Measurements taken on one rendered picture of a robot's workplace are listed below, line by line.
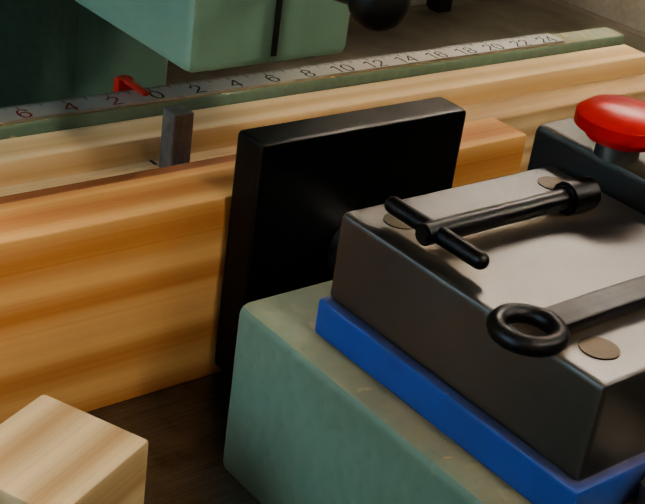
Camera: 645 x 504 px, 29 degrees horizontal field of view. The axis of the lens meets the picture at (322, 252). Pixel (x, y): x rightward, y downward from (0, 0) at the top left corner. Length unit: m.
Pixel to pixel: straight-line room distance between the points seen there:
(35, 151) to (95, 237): 0.10
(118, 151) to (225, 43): 0.09
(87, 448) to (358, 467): 0.07
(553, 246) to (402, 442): 0.07
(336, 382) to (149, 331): 0.10
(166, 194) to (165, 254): 0.02
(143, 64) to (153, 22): 0.26
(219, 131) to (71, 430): 0.20
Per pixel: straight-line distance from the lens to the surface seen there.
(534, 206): 0.35
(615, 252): 0.35
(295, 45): 0.45
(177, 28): 0.43
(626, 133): 0.38
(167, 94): 0.53
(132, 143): 0.50
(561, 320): 0.30
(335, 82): 0.58
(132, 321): 0.42
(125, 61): 0.70
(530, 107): 0.63
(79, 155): 0.49
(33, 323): 0.40
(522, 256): 0.34
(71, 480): 0.34
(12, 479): 0.34
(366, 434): 0.34
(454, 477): 0.32
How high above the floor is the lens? 1.15
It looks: 27 degrees down
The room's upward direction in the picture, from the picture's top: 8 degrees clockwise
